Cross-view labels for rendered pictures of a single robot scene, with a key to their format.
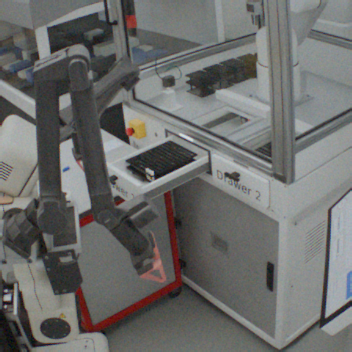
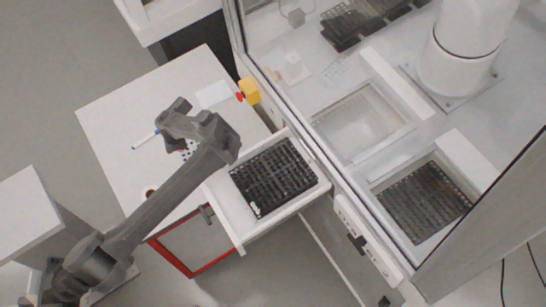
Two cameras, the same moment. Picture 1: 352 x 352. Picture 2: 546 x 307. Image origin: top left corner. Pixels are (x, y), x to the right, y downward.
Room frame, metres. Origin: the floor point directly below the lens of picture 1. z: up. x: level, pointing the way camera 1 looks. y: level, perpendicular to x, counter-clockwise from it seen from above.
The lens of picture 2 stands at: (1.36, -0.06, 2.16)
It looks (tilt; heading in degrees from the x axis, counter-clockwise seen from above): 63 degrees down; 14
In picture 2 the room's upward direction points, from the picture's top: 11 degrees counter-clockwise
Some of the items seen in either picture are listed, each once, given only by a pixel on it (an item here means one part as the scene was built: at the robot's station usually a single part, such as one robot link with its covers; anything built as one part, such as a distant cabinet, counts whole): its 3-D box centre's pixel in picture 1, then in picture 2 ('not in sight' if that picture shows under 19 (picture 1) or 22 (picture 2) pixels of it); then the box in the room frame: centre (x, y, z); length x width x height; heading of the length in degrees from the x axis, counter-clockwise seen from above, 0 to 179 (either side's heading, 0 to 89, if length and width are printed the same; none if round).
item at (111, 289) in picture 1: (93, 236); (199, 174); (2.15, 0.46, 0.38); 0.62 x 0.58 x 0.76; 35
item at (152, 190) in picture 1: (163, 164); (275, 178); (1.93, 0.07, 0.86); 0.40 x 0.26 x 0.06; 125
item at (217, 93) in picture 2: (108, 148); (214, 95); (2.31, 0.34, 0.77); 0.13 x 0.09 x 0.02; 122
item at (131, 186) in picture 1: (119, 183); (217, 211); (1.81, 0.24, 0.87); 0.29 x 0.02 x 0.11; 35
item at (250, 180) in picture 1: (240, 180); (365, 240); (1.74, -0.20, 0.87); 0.29 x 0.02 x 0.11; 35
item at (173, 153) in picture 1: (162, 163); (273, 179); (1.92, 0.08, 0.87); 0.22 x 0.18 x 0.06; 125
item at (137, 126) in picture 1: (136, 129); (248, 91); (2.25, 0.18, 0.88); 0.07 x 0.05 x 0.07; 35
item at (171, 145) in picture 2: (79, 147); (171, 134); (2.05, 0.42, 0.92); 0.10 x 0.07 x 0.07; 20
